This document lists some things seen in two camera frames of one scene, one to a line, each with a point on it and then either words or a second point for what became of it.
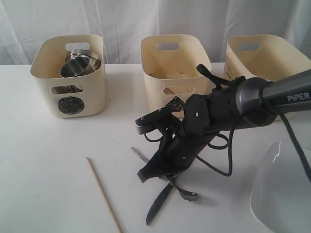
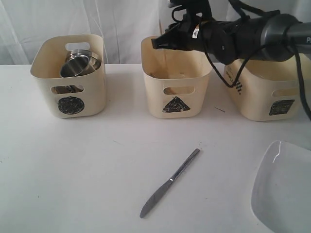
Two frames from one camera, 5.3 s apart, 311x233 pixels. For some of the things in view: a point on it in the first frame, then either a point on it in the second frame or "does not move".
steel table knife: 158,204 to 157,195
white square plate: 281,195 does not move
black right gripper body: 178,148 to 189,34
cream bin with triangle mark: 169,62 does not move
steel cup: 64,89 does not move
